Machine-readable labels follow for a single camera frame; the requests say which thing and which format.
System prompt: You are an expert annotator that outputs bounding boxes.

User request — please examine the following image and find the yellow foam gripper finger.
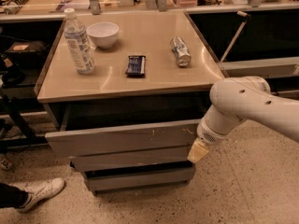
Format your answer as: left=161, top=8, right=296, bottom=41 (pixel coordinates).
left=187, top=138, right=209, bottom=163

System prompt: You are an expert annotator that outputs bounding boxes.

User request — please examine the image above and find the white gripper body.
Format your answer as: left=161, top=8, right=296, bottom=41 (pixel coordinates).
left=197, top=117, right=229, bottom=145

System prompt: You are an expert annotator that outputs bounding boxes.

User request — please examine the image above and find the grey top drawer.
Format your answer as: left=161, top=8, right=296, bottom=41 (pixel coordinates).
left=46, top=119, right=200, bottom=157

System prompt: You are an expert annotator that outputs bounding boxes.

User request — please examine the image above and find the grey drawer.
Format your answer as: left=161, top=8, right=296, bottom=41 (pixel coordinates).
left=84, top=166, right=195, bottom=192
left=71, top=146, right=191, bottom=172
left=46, top=119, right=200, bottom=157

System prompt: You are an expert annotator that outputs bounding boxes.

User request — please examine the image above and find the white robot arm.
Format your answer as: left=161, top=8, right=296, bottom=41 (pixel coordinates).
left=187, top=77, right=299, bottom=163

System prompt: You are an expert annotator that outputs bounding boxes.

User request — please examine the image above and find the grey drawer cabinet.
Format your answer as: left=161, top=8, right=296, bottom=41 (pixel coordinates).
left=37, top=11, right=223, bottom=194

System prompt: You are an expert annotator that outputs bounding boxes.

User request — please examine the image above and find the grey bottom drawer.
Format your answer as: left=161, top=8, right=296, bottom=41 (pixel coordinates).
left=84, top=166, right=195, bottom=192

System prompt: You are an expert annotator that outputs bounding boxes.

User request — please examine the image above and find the grey middle drawer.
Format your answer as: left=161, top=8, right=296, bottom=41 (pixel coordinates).
left=71, top=146, right=191, bottom=172

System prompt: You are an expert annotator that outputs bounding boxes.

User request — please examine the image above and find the silver blue soda can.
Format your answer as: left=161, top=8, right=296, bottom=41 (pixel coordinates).
left=170, top=36, right=192, bottom=67

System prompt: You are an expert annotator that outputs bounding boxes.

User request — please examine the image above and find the dark blue snack packet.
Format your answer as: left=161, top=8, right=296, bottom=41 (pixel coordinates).
left=125, top=55, right=146, bottom=77

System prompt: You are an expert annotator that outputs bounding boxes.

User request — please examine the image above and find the white ceramic bowl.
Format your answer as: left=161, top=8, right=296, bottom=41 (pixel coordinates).
left=87, top=22, right=120, bottom=49

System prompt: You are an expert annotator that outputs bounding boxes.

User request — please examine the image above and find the clear plastic water bottle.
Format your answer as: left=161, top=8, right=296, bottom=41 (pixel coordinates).
left=64, top=8, right=94, bottom=74

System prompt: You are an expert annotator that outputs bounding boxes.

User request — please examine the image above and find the white sneaker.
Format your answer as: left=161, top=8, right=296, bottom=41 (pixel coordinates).
left=16, top=177, right=65, bottom=213

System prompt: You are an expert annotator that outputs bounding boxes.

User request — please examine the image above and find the black bag with label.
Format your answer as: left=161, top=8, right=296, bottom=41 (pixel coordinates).
left=5, top=41, right=48, bottom=69

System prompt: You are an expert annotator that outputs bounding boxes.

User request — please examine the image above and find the black metal stand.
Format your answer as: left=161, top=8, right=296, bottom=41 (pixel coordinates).
left=0, top=93, right=51, bottom=152

